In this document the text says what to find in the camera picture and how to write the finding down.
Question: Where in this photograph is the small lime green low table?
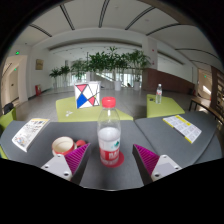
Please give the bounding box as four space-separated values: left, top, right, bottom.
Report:
145 93 186 119

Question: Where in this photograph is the group of potted plants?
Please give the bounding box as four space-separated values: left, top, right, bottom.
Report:
48 46 152 92

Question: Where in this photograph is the large lime green low table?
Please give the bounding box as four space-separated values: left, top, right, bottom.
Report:
55 95 134 123

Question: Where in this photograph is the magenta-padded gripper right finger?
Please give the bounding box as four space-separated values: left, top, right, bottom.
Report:
132 143 183 186

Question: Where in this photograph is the framed wall picture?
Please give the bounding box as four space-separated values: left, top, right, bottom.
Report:
35 58 45 71

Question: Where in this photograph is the yellow and white leaflet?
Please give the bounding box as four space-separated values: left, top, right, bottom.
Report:
162 114 203 145

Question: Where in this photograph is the red and white cup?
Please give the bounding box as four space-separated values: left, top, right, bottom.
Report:
51 136 78 157

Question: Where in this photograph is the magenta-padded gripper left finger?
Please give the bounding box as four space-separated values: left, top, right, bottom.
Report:
40 143 92 186

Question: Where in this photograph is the lime green seat block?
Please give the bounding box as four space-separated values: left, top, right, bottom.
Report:
0 107 18 133

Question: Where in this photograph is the black bag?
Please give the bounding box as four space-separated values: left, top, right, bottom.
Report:
2 102 15 116

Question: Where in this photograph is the small clear water bottle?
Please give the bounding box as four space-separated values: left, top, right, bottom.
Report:
155 83 163 105

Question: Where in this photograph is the clear red-capped water bottle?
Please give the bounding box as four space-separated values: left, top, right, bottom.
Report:
96 96 122 167

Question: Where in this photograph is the white cube with coloured triangles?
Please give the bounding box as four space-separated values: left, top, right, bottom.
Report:
73 80 102 110

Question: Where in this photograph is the wooden bench with black frame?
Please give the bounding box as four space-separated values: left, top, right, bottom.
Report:
188 96 224 124

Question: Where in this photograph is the red fire extinguisher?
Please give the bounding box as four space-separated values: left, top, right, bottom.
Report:
34 84 42 97

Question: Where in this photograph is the open printed magazine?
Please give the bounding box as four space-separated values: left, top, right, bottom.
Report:
11 117 51 153

